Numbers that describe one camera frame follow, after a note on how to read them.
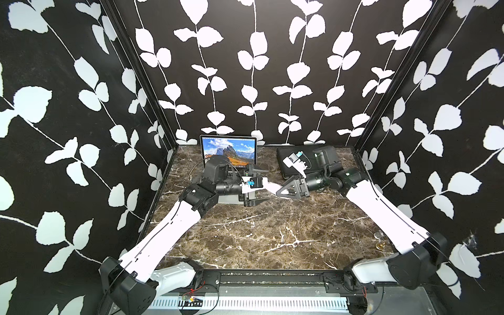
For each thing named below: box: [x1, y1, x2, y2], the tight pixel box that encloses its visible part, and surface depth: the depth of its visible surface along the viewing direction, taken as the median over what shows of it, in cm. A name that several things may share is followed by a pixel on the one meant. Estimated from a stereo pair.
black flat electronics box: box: [276, 145, 338, 178], surface depth 61 cm
